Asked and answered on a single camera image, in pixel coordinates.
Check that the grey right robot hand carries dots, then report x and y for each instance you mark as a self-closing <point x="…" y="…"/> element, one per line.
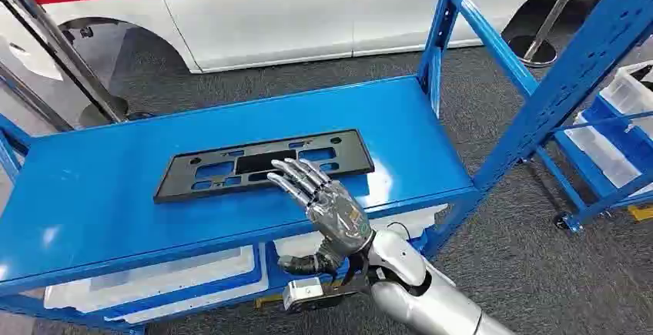
<point x="334" y="213"/>

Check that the black plastic licence plate frame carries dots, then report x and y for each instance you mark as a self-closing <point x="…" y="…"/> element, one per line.
<point x="178" y="182"/>

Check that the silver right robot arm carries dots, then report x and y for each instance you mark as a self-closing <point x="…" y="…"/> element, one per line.
<point x="428" y="302"/>

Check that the wide white plastic bin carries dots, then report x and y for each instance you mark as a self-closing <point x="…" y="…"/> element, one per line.
<point x="153" y="284"/>

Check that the large blue metal shelf cart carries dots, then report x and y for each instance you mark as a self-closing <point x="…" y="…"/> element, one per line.
<point x="127" y="220"/>

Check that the white car with red stripe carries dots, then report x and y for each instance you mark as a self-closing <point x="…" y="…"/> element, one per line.
<point x="265" y="16"/>

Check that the chrome stanchion with round base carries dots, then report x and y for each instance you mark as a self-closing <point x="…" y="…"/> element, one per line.
<point x="548" y="21"/>

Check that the small blue metal cart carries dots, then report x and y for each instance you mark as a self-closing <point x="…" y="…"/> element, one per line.
<point x="620" y="141"/>

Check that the yellow floor marker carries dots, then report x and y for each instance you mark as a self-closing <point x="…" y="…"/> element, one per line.
<point x="642" y="213"/>

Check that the clear plastic crate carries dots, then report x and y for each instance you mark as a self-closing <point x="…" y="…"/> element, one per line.
<point x="630" y="93"/>

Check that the thin chrome pole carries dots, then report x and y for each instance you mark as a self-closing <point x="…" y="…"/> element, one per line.
<point x="30" y="99"/>

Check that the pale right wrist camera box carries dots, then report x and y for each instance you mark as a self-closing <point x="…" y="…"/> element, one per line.
<point x="302" y="293"/>

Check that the chrome stanchion post with cap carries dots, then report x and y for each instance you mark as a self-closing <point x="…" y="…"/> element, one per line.
<point x="56" y="42"/>

